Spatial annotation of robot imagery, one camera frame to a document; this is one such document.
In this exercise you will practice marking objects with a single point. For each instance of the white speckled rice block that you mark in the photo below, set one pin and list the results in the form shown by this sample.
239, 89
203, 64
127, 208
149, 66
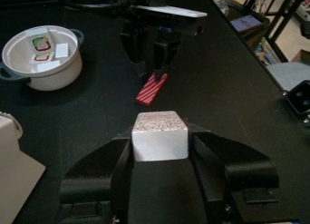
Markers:
159, 140

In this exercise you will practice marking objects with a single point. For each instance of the white tile with red picture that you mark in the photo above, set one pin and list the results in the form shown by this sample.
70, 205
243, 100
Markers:
43, 57

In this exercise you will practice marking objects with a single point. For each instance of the black table edge bracket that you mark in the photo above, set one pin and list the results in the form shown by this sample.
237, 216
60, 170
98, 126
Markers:
300, 97

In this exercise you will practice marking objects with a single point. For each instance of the black metal frame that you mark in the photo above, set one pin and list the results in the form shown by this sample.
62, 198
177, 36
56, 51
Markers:
278, 25

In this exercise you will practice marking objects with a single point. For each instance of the small plain white block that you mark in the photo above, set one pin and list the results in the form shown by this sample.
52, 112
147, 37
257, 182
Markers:
62, 50

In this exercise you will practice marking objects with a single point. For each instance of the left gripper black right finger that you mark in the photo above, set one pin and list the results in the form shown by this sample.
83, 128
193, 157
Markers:
238, 167

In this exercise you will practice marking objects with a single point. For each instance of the red white striped toy block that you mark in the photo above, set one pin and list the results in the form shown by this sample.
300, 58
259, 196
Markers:
149, 91

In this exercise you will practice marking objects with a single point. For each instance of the flat plain white block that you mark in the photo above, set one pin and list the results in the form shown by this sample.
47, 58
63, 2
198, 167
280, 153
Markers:
48, 66

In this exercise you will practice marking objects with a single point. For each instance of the brown cardboard box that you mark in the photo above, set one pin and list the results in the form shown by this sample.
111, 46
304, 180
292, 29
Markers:
302, 56

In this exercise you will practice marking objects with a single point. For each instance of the box with purple screen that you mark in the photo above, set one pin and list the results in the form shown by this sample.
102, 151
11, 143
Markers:
246, 23

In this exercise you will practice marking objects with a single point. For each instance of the white tile with sushi picture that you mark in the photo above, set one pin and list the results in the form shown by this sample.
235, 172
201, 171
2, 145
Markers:
40, 41

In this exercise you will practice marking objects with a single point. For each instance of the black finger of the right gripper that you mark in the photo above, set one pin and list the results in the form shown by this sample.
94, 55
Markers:
165, 55
135, 46

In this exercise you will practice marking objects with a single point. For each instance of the grey chair seat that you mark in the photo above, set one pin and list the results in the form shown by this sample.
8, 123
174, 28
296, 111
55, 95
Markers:
290, 75

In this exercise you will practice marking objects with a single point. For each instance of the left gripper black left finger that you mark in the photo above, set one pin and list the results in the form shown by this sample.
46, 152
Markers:
95, 173

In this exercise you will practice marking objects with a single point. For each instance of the beige cutting board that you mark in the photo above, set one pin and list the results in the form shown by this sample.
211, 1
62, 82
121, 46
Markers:
16, 173

